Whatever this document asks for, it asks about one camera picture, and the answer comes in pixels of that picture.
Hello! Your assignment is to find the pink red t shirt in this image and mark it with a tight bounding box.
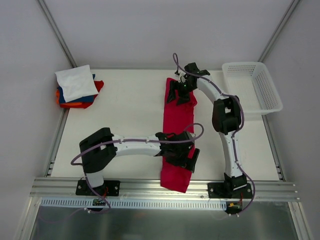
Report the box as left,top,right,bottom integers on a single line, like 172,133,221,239
159,77,198,194

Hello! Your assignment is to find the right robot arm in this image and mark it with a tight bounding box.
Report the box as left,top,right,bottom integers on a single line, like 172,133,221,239
166,70,255,199

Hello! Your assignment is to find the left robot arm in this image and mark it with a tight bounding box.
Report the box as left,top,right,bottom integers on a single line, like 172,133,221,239
79,127,200,195

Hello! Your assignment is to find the white plastic basket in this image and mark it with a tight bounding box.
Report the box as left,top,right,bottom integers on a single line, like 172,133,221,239
222,61,283,118

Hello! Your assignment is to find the orange red folded t shirt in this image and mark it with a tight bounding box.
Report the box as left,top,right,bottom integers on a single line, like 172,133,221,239
54,79,105,110

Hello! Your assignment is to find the white folded t shirt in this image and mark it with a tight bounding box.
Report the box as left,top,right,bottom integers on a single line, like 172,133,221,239
55,64,99,103

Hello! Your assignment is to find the blue folded t shirt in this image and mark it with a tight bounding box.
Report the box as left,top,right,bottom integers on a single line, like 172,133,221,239
56,73,98,105

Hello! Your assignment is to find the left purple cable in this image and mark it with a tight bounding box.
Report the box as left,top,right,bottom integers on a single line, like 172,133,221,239
39,122,205,223

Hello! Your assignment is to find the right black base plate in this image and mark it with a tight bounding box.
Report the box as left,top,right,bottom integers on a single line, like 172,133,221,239
207,182,253,199

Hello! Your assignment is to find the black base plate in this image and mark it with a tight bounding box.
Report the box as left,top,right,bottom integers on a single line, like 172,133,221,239
75,179,121,197
207,182,253,199

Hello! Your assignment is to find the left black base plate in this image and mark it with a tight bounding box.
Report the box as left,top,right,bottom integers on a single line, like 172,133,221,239
75,179,121,197

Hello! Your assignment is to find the white slotted cable duct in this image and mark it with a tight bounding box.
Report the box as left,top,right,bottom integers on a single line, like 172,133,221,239
40,197,227,211

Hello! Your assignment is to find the aluminium mounting rail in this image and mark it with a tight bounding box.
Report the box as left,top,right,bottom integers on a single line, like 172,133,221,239
29,177,301,202

